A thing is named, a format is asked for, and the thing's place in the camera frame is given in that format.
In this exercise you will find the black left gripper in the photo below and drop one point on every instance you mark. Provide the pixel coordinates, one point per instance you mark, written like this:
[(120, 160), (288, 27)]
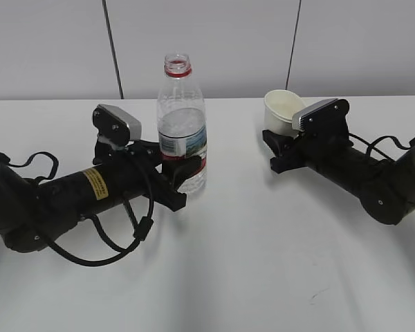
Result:
[(139, 169)]

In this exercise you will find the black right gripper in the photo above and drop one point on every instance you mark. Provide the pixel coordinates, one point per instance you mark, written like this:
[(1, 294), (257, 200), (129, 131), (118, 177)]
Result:
[(304, 150)]

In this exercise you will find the white paper cup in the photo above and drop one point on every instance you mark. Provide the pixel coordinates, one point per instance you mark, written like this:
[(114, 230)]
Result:
[(280, 107)]

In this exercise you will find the clear plastic water bottle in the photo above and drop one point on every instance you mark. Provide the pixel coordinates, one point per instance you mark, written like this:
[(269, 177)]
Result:
[(181, 118)]

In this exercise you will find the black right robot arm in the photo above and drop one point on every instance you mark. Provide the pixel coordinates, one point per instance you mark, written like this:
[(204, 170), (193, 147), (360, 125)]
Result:
[(385, 188)]

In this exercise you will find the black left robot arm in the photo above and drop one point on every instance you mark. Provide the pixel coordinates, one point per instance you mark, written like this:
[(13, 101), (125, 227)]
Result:
[(34, 210)]

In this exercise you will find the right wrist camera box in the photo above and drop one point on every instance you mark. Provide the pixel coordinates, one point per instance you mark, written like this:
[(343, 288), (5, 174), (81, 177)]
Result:
[(326, 116)]

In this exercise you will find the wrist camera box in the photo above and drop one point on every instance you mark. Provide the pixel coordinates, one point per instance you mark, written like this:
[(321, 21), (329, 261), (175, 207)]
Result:
[(326, 116), (116, 125)]

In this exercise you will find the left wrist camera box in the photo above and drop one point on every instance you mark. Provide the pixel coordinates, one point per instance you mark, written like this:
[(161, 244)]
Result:
[(116, 125)]

